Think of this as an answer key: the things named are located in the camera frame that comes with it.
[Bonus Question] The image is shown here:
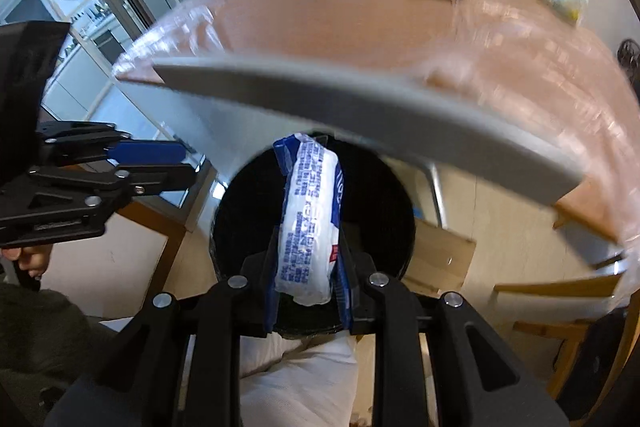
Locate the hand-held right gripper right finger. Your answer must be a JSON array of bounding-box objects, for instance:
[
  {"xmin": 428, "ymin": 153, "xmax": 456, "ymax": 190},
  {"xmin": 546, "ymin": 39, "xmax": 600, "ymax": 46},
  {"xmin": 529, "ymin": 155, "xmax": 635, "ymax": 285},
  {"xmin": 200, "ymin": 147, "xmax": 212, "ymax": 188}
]
[{"xmin": 336, "ymin": 231, "xmax": 538, "ymax": 427}]

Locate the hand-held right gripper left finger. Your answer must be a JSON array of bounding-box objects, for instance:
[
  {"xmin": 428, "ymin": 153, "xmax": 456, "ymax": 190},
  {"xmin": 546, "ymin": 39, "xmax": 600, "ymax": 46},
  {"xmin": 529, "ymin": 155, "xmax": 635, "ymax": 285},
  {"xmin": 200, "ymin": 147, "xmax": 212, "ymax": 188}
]
[{"xmin": 95, "ymin": 227, "xmax": 281, "ymax": 427}]

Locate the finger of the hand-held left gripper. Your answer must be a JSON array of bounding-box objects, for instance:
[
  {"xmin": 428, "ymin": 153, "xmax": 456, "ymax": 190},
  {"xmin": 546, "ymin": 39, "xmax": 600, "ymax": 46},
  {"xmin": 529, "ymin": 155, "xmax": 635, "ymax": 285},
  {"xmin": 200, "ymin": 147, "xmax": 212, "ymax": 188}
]
[
  {"xmin": 0, "ymin": 161, "xmax": 197, "ymax": 249},
  {"xmin": 36, "ymin": 121, "xmax": 185, "ymax": 168}
]

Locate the black trash bin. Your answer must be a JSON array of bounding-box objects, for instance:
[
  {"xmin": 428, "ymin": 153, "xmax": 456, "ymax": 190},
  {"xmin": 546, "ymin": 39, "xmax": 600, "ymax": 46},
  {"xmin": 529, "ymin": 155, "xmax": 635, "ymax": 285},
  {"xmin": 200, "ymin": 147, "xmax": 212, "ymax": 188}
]
[{"xmin": 210, "ymin": 134, "xmax": 417, "ymax": 338}]

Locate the white blue plastic packet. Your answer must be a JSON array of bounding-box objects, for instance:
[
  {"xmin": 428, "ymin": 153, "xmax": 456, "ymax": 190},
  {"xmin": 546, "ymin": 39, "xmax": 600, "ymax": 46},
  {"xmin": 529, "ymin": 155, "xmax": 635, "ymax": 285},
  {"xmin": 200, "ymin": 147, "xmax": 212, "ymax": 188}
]
[{"xmin": 272, "ymin": 133, "xmax": 346, "ymax": 307}]

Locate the person's left forearm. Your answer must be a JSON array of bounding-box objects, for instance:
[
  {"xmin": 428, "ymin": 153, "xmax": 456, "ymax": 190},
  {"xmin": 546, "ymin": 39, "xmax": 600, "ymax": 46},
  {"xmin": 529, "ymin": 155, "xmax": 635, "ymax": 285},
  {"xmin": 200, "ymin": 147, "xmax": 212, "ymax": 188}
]
[{"xmin": 0, "ymin": 281, "xmax": 121, "ymax": 408}]

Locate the person's left hand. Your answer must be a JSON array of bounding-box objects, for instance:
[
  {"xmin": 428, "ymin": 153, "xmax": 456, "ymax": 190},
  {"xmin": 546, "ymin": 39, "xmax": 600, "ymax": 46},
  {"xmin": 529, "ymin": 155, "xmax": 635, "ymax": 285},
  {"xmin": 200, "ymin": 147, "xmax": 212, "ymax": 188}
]
[{"xmin": 0, "ymin": 243, "xmax": 55, "ymax": 282}]

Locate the white cloth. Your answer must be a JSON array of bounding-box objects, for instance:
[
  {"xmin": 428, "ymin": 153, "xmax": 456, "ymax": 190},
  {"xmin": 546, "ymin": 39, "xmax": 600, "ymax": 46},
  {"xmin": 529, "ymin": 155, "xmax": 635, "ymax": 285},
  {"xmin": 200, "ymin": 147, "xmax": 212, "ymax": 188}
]
[{"xmin": 239, "ymin": 332, "xmax": 373, "ymax": 427}]

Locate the plain cardboard sheet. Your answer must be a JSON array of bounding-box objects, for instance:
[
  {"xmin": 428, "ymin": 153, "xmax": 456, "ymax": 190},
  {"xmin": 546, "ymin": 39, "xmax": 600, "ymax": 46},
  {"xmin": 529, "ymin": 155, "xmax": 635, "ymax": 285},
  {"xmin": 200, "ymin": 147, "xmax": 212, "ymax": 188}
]
[{"xmin": 400, "ymin": 219, "xmax": 477, "ymax": 295}]

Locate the grey bin lid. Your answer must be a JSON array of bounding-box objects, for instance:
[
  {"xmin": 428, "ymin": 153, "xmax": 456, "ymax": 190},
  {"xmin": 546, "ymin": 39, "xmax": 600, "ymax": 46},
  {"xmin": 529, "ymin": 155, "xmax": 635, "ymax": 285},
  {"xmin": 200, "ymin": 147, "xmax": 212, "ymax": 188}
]
[{"xmin": 114, "ymin": 57, "xmax": 586, "ymax": 210}]

